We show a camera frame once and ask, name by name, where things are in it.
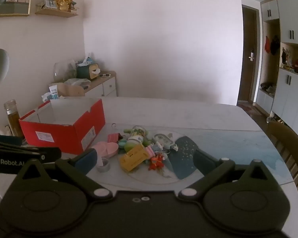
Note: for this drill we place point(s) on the red cardboard box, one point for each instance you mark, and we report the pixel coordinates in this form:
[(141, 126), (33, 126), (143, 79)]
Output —
[(64, 138)]

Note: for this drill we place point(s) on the amber glass bottle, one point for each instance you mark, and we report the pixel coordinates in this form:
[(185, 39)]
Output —
[(13, 121)]

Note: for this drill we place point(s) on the white wall cabinet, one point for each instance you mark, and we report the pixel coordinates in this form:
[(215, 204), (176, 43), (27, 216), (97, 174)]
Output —
[(293, 19)]

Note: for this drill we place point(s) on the brown paper bag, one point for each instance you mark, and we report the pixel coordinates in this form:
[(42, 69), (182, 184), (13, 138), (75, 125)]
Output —
[(70, 90)]

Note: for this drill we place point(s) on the white sideboard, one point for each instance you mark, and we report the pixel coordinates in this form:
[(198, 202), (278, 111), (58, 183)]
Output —
[(106, 85)]

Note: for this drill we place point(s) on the green tissue box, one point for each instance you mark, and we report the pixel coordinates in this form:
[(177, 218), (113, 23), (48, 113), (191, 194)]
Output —
[(83, 72)]

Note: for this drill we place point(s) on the clear plastic bag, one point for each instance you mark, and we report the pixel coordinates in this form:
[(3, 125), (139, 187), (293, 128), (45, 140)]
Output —
[(77, 82)]

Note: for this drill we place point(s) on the white tube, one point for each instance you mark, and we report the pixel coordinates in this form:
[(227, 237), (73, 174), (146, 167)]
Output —
[(54, 92)]

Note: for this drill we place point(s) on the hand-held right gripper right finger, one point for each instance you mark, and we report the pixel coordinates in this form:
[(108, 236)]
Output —
[(203, 163)]

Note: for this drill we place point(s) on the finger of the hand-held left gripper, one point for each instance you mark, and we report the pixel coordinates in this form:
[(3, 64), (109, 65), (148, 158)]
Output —
[(7, 140), (49, 153)]

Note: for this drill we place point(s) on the teal round case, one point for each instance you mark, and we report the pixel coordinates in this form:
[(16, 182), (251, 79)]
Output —
[(122, 144)]

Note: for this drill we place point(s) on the green labelled can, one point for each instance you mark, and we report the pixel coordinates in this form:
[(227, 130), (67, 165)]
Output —
[(135, 138)]

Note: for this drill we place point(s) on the white blue toy figure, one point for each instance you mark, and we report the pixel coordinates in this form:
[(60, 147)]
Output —
[(158, 145)]

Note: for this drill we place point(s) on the row of shelf ornaments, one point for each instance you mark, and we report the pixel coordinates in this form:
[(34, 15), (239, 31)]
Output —
[(294, 64)]

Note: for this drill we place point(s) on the grey tape roll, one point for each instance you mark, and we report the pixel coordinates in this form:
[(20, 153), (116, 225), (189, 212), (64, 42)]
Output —
[(103, 165)]

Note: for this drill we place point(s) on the small yellow box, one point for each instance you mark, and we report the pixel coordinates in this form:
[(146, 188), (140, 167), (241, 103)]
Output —
[(133, 158)]

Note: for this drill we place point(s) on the pink heart-shaped box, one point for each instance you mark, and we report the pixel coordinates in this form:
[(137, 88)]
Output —
[(106, 148)]

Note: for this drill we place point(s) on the dark hanging cap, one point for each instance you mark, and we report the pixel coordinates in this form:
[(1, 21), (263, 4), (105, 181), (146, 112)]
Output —
[(275, 44)]

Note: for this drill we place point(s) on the red toy figure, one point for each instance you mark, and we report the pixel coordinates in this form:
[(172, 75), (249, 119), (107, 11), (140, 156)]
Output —
[(157, 163)]

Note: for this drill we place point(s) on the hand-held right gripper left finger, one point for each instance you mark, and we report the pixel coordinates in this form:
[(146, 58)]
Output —
[(85, 158)]

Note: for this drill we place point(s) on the small photo card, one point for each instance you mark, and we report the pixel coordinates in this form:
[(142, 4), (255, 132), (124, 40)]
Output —
[(50, 1)]

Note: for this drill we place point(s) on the grey-green correction tape dispenser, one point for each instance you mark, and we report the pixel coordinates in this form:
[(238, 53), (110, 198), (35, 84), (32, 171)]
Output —
[(164, 140)]

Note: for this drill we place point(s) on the white crumpled packet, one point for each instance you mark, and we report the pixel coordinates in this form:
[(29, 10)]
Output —
[(46, 97)]

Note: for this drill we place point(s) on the white sunglasses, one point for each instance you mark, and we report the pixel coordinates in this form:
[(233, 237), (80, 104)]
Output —
[(104, 75)]

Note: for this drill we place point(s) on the wooden tissue box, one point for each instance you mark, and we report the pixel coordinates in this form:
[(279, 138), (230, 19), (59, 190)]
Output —
[(94, 70)]

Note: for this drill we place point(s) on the brown door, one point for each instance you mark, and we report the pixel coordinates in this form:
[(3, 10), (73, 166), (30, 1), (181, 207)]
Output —
[(248, 79)]

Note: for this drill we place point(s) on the wooden wall shelf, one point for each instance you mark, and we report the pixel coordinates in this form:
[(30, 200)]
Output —
[(56, 13)]

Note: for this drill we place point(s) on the green highlighter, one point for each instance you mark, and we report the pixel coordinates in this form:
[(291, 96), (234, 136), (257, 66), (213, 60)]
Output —
[(130, 130)]

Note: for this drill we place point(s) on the dark clutter heap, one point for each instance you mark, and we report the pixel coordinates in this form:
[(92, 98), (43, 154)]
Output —
[(267, 88)]

